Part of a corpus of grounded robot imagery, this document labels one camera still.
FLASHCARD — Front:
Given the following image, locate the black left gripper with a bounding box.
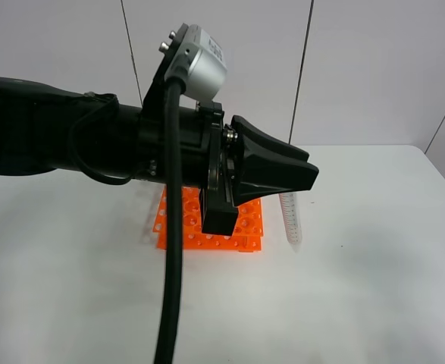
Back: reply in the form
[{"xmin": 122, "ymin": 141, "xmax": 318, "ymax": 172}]
[{"xmin": 138, "ymin": 102, "xmax": 319, "ymax": 214}]

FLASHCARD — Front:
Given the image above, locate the teal capped test tube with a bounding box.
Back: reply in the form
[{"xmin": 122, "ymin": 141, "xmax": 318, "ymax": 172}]
[{"xmin": 278, "ymin": 193, "xmax": 302, "ymax": 252}]

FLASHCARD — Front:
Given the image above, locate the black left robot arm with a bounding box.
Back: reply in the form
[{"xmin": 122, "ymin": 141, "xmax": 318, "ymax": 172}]
[{"xmin": 0, "ymin": 77, "xmax": 318, "ymax": 236}]

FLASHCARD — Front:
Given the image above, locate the orange test tube rack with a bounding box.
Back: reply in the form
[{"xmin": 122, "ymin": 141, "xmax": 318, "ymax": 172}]
[{"xmin": 152, "ymin": 185, "xmax": 265, "ymax": 254}]

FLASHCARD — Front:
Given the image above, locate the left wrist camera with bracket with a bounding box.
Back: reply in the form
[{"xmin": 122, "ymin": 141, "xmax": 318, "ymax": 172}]
[{"xmin": 143, "ymin": 24, "xmax": 227, "ymax": 112}]

